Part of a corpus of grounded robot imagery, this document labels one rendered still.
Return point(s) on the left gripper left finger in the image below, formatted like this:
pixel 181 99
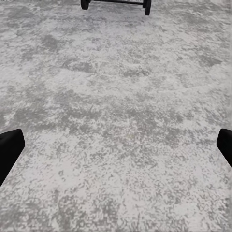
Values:
pixel 12 144

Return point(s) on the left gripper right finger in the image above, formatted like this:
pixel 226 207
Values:
pixel 224 143

